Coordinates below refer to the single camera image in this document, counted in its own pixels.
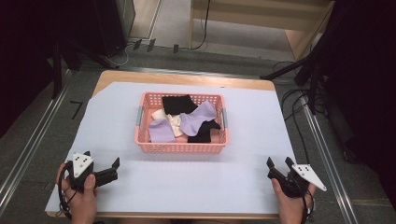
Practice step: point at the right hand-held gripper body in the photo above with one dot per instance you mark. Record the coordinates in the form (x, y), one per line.
(303, 177)

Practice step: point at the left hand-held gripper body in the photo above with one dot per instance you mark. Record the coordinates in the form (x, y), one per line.
(81, 166)

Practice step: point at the purple sock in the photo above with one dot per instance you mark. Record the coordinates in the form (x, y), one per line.
(197, 118)
(160, 132)

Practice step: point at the pink plastic basket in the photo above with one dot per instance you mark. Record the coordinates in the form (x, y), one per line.
(182, 147)

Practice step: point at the cream white sock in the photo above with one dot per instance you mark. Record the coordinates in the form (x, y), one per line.
(174, 123)

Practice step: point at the black sock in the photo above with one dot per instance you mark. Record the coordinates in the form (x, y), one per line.
(178, 104)
(203, 133)

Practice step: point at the person's right hand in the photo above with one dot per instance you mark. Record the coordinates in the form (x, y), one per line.
(291, 207)

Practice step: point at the person's left hand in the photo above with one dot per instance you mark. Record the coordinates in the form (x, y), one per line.
(81, 202)

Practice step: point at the white table mat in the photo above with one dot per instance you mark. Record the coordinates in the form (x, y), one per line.
(186, 180)

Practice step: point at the black metal stand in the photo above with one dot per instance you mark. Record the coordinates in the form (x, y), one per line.
(57, 68)

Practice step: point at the black tripod stand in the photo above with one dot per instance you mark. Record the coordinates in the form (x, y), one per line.
(311, 71)

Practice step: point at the dark curtain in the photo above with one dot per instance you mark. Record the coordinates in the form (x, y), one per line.
(370, 77)
(25, 56)

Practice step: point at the dark cabinet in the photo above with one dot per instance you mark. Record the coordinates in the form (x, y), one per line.
(115, 25)

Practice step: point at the metal floor rail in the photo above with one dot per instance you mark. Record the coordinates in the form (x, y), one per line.
(186, 72)
(330, 174)
(31, 149)

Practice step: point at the light wooden frame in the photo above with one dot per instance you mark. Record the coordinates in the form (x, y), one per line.
(249, 21)

